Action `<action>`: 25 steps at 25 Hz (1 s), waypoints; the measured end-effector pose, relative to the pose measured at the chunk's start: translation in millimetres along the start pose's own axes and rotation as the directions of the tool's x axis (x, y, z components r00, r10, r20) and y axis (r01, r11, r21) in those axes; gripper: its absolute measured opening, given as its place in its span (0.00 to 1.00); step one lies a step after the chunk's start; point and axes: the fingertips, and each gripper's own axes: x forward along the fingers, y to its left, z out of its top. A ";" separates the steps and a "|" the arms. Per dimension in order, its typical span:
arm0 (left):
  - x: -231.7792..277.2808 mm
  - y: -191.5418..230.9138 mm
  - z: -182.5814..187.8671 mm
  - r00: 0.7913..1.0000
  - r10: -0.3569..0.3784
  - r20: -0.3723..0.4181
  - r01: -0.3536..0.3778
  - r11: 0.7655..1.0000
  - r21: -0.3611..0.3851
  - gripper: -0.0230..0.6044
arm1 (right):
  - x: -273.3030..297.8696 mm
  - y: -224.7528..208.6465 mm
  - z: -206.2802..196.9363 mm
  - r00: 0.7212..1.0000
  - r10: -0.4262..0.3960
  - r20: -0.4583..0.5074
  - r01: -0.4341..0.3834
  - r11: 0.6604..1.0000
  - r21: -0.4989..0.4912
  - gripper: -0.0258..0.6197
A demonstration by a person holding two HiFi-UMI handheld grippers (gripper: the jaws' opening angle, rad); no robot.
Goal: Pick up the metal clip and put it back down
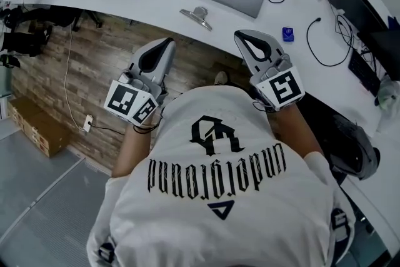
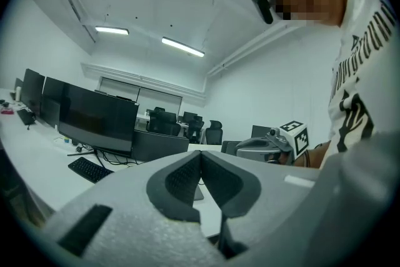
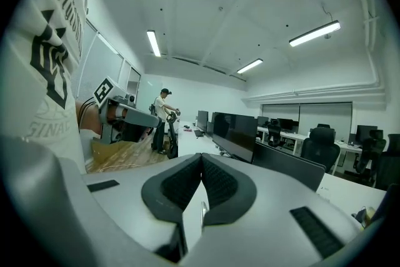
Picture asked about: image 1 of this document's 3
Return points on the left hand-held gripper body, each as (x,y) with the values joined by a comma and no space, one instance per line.
(125,100)

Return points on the person's right forearm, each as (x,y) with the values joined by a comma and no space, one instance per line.
(290,131)

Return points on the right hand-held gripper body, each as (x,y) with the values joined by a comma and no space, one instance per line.
(284,87)

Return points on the small blue box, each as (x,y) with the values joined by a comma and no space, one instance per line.
(288,34)

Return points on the silver metal clip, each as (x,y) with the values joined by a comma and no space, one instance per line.
(197,17)

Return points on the cardboard box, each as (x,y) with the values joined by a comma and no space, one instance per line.
(37,129)

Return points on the black closed laptop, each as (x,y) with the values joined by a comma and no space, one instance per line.
(359,6)

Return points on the black office chair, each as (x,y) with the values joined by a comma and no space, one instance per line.
(25,34)

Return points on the white printed t-shirt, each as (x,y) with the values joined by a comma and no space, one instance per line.
(218,197)

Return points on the person's beige shoe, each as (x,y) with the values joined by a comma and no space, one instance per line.
(221,78)

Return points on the black monitor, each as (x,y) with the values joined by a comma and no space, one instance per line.
(384,50)

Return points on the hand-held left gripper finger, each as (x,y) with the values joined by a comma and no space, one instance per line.
(168,56)
(147,48)

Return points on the person's left forearm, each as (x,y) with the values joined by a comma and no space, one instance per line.
(134,150)

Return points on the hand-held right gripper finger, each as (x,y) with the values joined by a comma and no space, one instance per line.
(245,51)
(270,42)

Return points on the white floor socket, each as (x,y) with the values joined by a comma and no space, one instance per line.
(88,122)

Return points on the small black keyboard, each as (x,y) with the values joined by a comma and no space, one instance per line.
(364,73)

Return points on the clear plastic bag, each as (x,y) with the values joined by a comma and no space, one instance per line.
(389,93)

